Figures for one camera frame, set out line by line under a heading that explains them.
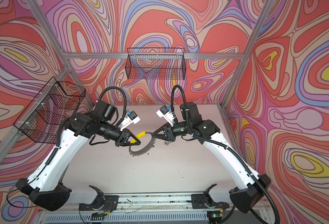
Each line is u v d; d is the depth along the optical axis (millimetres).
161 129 569
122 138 528
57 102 767
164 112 556
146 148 610
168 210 720
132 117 549
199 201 738
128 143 571
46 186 378
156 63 965
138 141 587
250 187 379
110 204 719
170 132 538
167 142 959
